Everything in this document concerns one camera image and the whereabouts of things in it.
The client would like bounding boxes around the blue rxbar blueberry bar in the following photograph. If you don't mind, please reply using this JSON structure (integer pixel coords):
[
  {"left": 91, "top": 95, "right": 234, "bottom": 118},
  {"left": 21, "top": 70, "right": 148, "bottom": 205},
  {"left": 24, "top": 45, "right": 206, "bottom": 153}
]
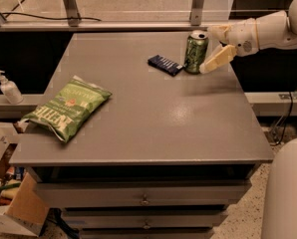
[{"left": 148, "top": 55, "right": 183, "bottom": 77}]

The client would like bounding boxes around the black cable on ledge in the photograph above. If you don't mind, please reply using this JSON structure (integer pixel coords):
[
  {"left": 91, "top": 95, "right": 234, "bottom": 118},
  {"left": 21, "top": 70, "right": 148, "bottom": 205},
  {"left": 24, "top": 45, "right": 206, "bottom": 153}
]
[{"left": 0, "top": 11, "right": 103, "bottom": 23}]

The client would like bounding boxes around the metal window frame rail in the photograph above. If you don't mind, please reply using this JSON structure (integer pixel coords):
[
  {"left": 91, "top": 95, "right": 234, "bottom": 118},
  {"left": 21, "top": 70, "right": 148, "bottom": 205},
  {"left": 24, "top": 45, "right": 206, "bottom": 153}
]
[{"left": 0, "top": 0, "right": 289, "bottom": 33}]

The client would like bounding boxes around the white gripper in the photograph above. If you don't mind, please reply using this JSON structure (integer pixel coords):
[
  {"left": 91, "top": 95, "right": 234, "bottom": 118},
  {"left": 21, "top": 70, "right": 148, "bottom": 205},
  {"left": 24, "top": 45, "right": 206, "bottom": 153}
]
[{"left": 199, "top": 18, "right": 259, "bottom": 74}]

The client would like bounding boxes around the black cable right floor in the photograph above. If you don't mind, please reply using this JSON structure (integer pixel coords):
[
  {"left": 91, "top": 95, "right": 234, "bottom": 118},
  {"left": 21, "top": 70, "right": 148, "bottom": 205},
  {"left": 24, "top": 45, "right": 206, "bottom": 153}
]
[{"left": 269, "top": 91, "right": 295, "bottom": 147}]

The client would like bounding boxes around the cardboard box of snacks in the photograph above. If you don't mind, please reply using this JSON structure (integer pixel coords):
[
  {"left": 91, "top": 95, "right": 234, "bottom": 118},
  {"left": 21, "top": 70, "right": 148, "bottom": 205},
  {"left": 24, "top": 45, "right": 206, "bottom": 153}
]
[{"left": 0, "top": 122, "right": 49, "bottom": 237}]

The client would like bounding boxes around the green LaCroix soda can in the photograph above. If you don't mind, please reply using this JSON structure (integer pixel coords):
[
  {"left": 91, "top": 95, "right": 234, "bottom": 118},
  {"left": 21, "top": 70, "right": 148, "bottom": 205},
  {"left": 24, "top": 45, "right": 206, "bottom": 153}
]
[{"left": 184, "top": 30, "right": 208, "bottom": 75}]

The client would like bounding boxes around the green kettle chips bag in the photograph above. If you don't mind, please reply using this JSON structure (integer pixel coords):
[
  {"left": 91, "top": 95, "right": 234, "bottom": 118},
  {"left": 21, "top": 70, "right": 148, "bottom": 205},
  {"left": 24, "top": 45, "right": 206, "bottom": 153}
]
[{"left": 21, "top": 76, "right": 112, "bottom": 143}]

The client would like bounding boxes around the white pump sanitizer bottle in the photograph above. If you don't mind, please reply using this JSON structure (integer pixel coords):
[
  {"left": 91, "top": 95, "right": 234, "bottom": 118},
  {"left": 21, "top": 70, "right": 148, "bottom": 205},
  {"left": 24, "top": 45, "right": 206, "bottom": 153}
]
[{"left": 0, "top": 70, "right": 23, "bottom": 105}]

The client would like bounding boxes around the grey drawer cabinet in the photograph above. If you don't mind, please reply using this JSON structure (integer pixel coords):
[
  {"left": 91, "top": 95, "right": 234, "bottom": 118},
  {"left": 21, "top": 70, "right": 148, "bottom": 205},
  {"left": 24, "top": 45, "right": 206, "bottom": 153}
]
[{"left": 12, "top": 32, "right": 273, "bottom": 239}]

